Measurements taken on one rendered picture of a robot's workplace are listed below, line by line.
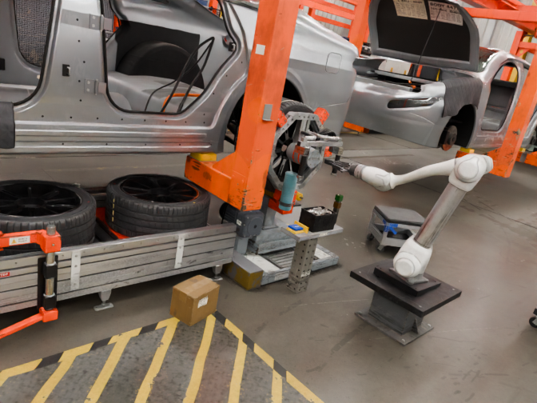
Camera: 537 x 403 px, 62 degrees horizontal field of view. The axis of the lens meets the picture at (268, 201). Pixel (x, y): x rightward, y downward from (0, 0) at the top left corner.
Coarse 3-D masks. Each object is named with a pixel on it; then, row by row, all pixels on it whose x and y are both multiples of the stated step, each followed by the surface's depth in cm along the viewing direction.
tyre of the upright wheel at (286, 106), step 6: (282, 102) 303; (288, 102) 302; (294, 102) 304; (300, 102) 308; (282, 108) 298; (288, 108) 301; (294, 108) 304; (300, 108) 308; (306, 108) 312; (234, 144) 310; (234, 150) 312; (306, 168) 335; (270, 186) 316
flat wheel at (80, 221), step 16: (0, 192) 249; (16, 192) 258; (32, 192) 263; (48, 192) 260; (64, 192) 264; (80, 192) 263; (0, 208) 230; (16, 208) 232; (32, 208) 235; (48, 208) 243; (64, 208) 245; (80, 208) 241; (96, 208) 254; (0, 224) 211; (16, 224) 213; (32, 224) 215; (48, 224) 219; (64, 224) 225; (80, 224) 235; (64, 240) 228; (80, 240) 238; (0, 256) 217
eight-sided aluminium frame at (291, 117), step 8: (288, 112) 298; (296, 112) 302; (288, 120) 293; (312, 120) 308; (280, 128) 291; (320, 128) 317; (272, 152) 294; (320, 152) 326; (272, 160) 296; (320, 160) 329; (312, 168) 333; (272, 176) 302; (304, 176) 331; (312, 176) 330; (272, 184) 311; (280, 184) 310; (296, 184) 321; (304, 184) 327
